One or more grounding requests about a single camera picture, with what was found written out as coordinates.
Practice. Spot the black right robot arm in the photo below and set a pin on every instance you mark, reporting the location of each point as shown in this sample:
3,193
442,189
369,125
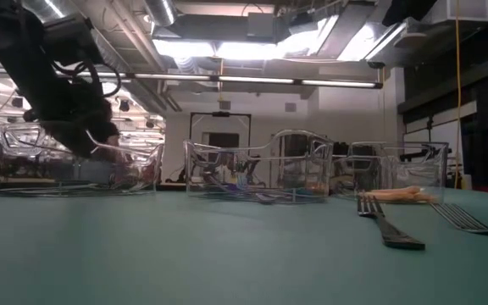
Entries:
409,8

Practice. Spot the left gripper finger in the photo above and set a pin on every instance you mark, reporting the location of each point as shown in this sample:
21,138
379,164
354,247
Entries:
83,146

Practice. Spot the black metal fork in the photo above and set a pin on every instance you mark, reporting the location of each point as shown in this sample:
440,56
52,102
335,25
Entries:
57,189
400,243

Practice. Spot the grey ceiling box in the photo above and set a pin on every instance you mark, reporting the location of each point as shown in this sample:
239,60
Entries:
260,24

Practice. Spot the bright ceiling light panel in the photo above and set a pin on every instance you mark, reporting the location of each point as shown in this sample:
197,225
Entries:
244,50

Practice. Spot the long tube light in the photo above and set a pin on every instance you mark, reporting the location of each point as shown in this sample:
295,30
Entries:
252,79

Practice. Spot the silver spiral duct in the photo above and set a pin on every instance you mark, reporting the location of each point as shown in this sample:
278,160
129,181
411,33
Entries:
161,10

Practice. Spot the green table mat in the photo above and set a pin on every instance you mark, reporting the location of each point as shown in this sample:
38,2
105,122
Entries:
184,262

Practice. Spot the black door frame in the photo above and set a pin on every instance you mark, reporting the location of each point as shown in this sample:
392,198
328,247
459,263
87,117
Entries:
220,114

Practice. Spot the clear glass baking dish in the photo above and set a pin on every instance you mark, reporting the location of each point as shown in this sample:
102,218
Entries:
396,165
303,169
142,169

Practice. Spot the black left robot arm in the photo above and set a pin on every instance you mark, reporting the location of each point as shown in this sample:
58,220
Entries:
36,63

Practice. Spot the iridescent blue-green fork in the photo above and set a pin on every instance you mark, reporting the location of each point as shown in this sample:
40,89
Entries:
227,187
242,183

